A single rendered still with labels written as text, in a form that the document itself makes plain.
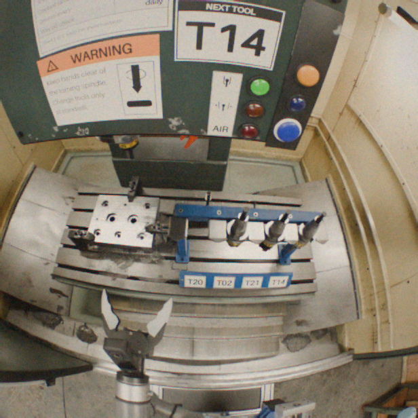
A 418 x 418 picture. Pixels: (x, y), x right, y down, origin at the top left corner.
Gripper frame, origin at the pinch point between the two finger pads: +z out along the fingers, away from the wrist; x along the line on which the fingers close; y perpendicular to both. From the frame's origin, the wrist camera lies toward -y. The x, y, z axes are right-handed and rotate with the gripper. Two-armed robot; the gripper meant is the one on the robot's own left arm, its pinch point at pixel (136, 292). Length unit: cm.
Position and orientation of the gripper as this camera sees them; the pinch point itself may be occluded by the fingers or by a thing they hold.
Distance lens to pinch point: 47.2
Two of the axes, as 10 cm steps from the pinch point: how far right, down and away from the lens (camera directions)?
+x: 10.0, 0.6, 0.5
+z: 0.2, -8.4, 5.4
